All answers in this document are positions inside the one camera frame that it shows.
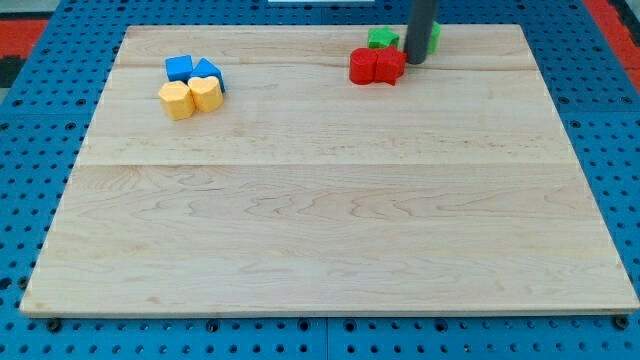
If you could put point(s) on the red circle block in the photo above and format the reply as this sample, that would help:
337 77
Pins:
362 66

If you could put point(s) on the red star block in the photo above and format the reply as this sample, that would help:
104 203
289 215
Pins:
390 65

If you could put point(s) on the green star block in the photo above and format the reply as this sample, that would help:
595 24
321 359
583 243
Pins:
382 37

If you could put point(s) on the light wooden board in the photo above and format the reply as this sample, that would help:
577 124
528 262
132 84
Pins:
455 192

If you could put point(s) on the yellow heart block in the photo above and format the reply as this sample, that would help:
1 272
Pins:
207 93

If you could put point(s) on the blue triangle block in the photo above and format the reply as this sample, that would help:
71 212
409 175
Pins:
206 68

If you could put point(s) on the yellow hexagon block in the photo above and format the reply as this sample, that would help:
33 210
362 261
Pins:
176 100

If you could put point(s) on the blue cube block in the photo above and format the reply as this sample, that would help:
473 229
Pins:
179 68

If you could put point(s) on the green block behind rod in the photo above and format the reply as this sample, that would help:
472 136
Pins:
434 38

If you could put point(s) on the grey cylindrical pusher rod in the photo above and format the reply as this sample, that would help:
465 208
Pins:
421 17

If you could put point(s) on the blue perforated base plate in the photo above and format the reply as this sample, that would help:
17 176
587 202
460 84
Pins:
47 111

